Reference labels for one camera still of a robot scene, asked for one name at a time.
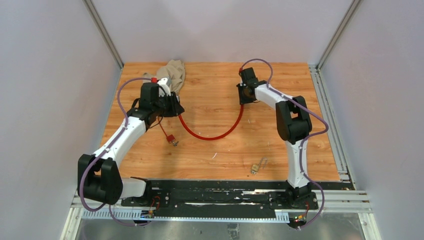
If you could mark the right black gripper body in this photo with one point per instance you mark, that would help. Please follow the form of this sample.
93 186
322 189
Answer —
243 96

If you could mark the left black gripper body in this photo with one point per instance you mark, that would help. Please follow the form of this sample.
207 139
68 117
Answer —
167 107

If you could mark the red cable lock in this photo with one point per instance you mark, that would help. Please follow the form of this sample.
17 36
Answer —
209 123

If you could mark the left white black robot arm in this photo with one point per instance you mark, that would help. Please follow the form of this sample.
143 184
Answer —
99 178

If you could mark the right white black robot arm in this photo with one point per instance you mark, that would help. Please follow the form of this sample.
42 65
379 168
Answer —
293 124

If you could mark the beige cloth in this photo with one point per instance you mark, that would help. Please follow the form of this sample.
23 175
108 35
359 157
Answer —
174 70

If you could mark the brass padlock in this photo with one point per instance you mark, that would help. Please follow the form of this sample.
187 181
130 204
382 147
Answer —
257 166

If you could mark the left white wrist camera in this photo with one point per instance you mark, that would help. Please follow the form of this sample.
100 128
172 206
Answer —
164 85

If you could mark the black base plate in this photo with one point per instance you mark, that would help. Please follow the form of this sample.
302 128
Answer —
225 199

